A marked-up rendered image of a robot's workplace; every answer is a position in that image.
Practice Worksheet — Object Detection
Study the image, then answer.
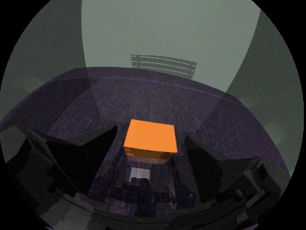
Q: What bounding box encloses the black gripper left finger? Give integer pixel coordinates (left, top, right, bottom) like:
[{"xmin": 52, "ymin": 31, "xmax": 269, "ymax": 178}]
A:
[{"xmin": 27, "ymin": 124, "xmax": 117, "ymax": 196}]

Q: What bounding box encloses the orange block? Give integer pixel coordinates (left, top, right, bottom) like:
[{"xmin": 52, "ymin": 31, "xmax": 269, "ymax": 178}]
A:
[{"xmin": 123, "ymin": 120, "xmax": 177, "ymax": 159}]

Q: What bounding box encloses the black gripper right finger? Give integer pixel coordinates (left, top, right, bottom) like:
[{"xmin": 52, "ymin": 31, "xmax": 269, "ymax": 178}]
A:
[{"xmin": 184, "ymin": 135, "xmax": 262, "ymax": 204}]

